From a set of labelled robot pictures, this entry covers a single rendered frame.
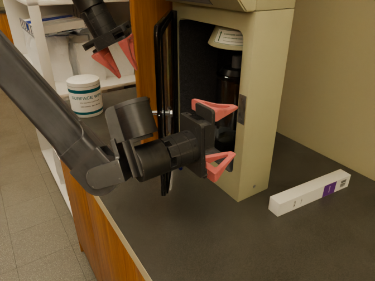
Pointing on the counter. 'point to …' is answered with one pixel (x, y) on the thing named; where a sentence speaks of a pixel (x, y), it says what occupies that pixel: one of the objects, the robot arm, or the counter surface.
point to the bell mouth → (226, 38)
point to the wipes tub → (85, 95)
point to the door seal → (163, 82)
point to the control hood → (246, 5)
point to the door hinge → (176, 68)
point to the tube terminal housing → (252, 86)
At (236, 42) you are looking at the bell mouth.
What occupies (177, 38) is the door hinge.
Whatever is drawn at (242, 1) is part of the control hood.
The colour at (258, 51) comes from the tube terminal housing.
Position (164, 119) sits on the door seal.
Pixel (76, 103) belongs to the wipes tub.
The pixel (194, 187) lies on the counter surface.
